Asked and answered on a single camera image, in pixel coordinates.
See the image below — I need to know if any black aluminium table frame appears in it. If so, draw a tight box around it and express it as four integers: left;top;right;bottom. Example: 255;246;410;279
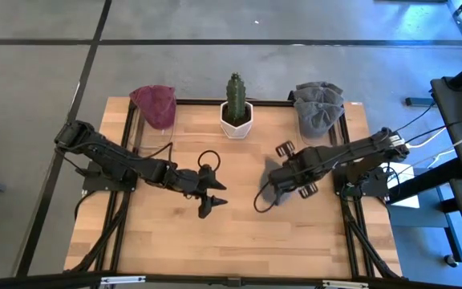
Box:
0;96;462;289

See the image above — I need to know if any black side desk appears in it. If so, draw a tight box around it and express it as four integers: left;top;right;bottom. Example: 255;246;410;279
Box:
430;75;462;181

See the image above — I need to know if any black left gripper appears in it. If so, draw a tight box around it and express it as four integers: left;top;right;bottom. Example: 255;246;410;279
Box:
166;164;228;220

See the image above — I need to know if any green cactus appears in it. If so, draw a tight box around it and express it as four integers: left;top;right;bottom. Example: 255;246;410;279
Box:
225;72;247;125

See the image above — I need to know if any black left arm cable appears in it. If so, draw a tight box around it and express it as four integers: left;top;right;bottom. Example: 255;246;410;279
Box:
134;142;221;172

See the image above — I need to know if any white paper sheet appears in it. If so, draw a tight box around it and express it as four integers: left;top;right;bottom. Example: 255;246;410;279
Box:
375;159;421;210

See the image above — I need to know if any white faceted plant pot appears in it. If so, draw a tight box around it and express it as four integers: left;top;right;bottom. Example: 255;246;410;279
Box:
219;100;254;140

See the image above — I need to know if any clear acrylic hat stand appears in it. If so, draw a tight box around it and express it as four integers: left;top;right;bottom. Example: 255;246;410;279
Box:
294;108;345;148
132;98;176;152

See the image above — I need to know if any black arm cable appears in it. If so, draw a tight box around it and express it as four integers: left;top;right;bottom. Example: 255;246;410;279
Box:
134;142;221;172
253;182;281;214

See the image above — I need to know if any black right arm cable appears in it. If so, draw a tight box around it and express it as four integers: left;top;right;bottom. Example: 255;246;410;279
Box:
253;182;281;214

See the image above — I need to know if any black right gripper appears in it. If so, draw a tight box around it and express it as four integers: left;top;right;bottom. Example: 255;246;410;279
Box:
268;140;324;204

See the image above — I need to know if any black power strip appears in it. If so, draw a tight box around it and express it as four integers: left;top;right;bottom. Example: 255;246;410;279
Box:
405;97;436;108

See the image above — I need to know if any dark red cap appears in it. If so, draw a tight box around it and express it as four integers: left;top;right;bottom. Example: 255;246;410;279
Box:
129;84;177;130

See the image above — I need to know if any black desk leg frame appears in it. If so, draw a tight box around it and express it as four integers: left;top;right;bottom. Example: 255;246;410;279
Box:
387;158;462;264

